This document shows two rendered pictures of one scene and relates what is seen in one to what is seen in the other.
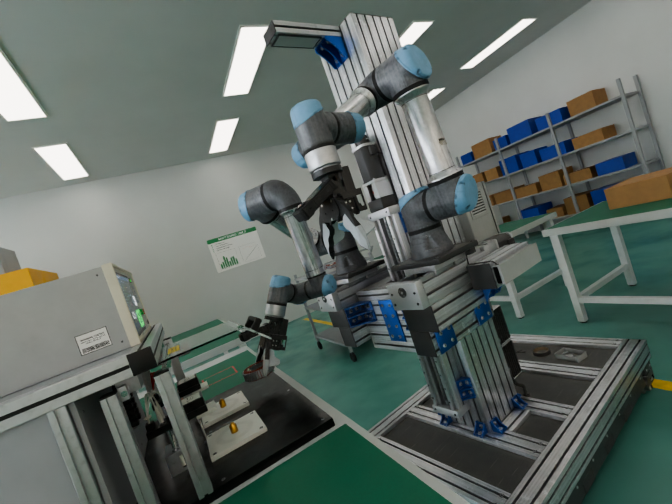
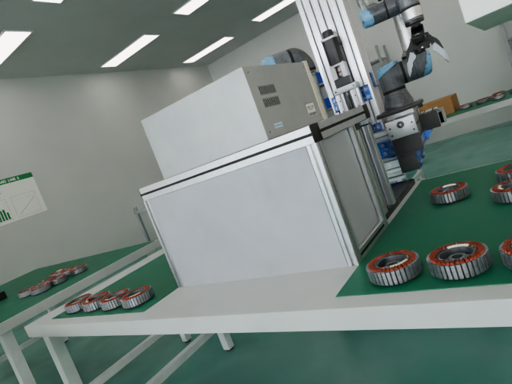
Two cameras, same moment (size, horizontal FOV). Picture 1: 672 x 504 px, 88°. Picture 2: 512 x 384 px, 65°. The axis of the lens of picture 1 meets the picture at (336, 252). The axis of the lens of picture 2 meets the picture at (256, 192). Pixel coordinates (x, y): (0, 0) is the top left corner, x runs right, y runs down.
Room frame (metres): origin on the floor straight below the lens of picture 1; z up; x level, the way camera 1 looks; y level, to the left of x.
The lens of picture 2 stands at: (-0.26, 1.43, 1.12)
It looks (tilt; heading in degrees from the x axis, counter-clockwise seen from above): 6 degrees down; 332
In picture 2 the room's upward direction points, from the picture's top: 21 degrees counter-clockwise
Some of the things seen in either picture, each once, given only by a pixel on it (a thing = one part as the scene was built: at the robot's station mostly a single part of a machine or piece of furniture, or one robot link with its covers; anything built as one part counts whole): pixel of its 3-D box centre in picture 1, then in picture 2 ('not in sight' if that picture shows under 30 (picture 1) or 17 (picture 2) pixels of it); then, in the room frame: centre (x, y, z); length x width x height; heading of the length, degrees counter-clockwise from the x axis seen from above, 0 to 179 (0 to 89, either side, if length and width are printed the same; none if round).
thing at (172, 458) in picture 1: (178, 455); not in sight; (0.89, 0.56, 0.80); 0.07 x 0.05 x 0.06; 26
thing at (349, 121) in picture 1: (338, 131); (400, 3); (0.87, -0.10, 1.45); 0.11 x 0.11 x 0.08; 42
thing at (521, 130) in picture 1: (525, 130); not in sight; (6.27, -3.95, 1.92); 0.42 x 0.42 x 0.28; 27
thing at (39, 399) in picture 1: (71, 372); (252, 153); (0.92, 0.77, 1.09); 0.68 x 0.44 x 0.05; 26
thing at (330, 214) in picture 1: (337, 195); (418, 35); (0.80, -0.05, 1.29); 0.09 x 0.08 x 0.12; 124
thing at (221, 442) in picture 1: (235, 433); not in sight; (0.95, 0.43, 0.78); 0.15 x 0.15 x 0.01; 26
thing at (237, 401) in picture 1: (224, 408); not in sight; (1.17, 0.54, 0.78); 0.15 x 0.15 x 0.01; 26
